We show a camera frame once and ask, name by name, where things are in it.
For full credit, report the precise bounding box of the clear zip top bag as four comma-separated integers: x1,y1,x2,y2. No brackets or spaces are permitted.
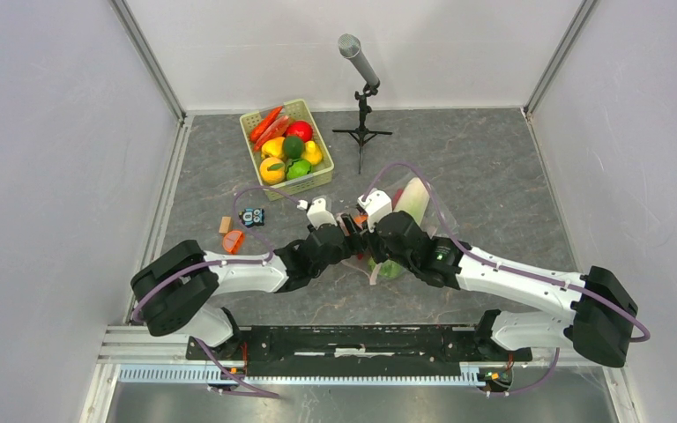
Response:
342,176,460,287

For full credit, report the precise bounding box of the fake napa cabbage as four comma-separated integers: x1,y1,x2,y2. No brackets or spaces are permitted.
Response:
368,177,429,283

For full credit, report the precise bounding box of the fake green avocado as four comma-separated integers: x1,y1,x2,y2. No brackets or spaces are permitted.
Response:
282,136,305,160

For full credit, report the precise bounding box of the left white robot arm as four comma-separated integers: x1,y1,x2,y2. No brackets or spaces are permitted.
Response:
130,214,364,360

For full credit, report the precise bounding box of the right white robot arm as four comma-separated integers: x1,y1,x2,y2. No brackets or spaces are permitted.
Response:
366,211,639,368

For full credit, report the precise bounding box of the fake red pepper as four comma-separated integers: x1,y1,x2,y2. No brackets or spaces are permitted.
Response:
391,189,404,211

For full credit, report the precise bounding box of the fake orange with leaf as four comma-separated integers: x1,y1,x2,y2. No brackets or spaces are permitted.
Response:
258,157,286,186

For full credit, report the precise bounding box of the fake yellow pear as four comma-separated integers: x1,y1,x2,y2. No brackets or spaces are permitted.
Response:
301,140,324,167

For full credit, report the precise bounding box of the fake yellow pepper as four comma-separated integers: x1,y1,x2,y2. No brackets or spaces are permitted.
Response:
261,137,286,160

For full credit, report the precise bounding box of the fake red apple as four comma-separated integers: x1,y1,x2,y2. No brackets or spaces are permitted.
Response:
284,120,314,143

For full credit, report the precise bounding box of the fake red chili bag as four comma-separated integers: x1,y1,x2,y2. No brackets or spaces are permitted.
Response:
252,115,292,152

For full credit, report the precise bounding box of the fake carrot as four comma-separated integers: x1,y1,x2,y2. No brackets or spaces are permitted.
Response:
249,106,283,144

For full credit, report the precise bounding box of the blue owl toy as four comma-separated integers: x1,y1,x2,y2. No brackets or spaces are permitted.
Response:
238,208,265,228

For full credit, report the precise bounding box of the orange half slice toy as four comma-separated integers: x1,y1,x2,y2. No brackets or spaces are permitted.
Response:
221,230,245,255

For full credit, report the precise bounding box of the small wooden block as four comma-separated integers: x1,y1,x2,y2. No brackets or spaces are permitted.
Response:
218,216,233,235

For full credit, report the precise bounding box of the green plastic basket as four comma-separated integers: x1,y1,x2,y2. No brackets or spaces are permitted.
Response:
240,99,334,195

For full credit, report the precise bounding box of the black microphone tripod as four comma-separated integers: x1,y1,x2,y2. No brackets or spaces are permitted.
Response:
332,84,393,174

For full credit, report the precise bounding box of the grey microphone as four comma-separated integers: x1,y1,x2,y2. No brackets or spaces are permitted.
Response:
337,33,380,88

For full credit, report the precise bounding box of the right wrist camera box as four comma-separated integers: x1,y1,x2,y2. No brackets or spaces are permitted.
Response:
358,189,393,232

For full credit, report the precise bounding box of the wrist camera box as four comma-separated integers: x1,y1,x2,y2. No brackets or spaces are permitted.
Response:
297,196,338,229
358,189,393,232

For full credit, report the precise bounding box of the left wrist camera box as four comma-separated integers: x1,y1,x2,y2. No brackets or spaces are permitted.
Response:
297,196,338,229

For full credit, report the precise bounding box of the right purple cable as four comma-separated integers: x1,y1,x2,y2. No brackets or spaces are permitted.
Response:
361,162,651,345

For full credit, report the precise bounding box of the purple cable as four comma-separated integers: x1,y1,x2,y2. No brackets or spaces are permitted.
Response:
361,162,651,345
130,185,310,399

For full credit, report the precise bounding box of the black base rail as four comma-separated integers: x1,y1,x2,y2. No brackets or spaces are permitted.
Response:
212,324,532,382

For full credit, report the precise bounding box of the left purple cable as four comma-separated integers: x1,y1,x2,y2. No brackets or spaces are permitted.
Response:
130,185,310,399

